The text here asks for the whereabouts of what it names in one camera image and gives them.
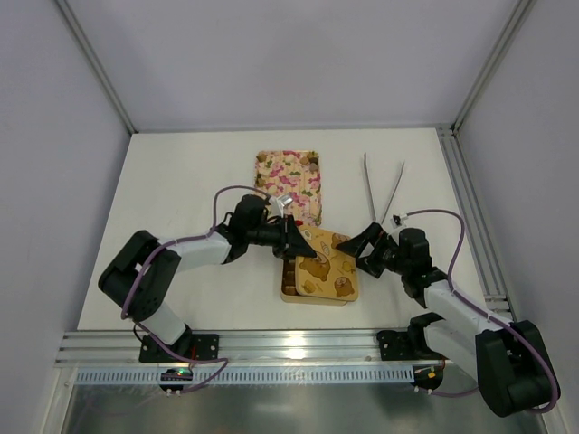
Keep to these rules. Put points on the aluminium front rail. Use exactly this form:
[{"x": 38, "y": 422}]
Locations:
[{"x": 292, "y": 346}]

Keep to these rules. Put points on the metal tongs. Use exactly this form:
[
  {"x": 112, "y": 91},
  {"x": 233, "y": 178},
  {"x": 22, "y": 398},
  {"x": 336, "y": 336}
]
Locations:
[{"x": 369, "y": 190}]

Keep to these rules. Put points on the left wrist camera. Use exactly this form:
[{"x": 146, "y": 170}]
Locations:
[{"x": 279, "y": 204}]

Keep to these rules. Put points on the aluminium rail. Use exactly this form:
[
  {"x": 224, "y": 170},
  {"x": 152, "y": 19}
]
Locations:
[
  {"x": 491, "y": 276},
  {"x": 292, "y": 346}
]

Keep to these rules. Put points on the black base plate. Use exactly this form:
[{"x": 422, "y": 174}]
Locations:
[
  {"x": 199, "y": 346},
  {"x": 406, "y": 345}
]

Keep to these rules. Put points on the aluminium right side rail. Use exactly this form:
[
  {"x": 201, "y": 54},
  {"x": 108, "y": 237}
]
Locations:
[{"x": 491, "y": 276}]

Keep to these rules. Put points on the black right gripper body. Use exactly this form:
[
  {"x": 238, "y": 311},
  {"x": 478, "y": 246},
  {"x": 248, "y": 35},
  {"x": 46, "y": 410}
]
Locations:
[{"x": 377, "y": 252}]

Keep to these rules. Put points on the silver tin lid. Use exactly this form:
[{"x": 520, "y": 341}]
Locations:
[{"x": 330, "y": 278}]

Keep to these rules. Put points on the slotted cable duct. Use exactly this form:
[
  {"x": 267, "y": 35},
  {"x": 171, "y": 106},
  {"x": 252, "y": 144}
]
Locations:
[{"x": 237, "y": 374}]

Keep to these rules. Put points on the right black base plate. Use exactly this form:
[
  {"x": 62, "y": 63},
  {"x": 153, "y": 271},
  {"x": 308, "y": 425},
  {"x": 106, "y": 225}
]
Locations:
[{"x": 406, "y": 345}]

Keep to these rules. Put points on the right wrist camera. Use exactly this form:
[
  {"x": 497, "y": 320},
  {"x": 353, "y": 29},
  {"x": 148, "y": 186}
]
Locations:
[{"x": 398, "y": 220}]

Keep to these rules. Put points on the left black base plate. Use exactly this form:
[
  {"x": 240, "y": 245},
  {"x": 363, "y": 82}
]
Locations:
[{"x": 199, "y": 346}]

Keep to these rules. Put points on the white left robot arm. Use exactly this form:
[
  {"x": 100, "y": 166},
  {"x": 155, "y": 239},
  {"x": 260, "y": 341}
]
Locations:
[{"x": 140, "y": 275}]

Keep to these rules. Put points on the floral rectangular tray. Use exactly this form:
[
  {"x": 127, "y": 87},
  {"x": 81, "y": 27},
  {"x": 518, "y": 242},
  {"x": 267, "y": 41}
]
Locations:
[{"x": 284, "y": 173}]

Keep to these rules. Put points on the gold chocolate tin box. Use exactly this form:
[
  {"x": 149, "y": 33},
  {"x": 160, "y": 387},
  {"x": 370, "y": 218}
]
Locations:
[{"x": 289, "y": 289}]

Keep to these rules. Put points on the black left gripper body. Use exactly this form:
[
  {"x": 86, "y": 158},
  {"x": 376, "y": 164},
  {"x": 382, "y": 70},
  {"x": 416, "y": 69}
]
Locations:
[{"x": 286, "y": 237}]

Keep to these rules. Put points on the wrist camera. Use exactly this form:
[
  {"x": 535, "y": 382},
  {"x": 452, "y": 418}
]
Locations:
[
  {"x": 398, "y": 220},
  {"x": 279, "y": 204}
]

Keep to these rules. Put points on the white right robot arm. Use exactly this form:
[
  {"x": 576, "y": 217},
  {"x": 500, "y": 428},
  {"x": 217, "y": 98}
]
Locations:
[{"x": 507, "y": 359}]

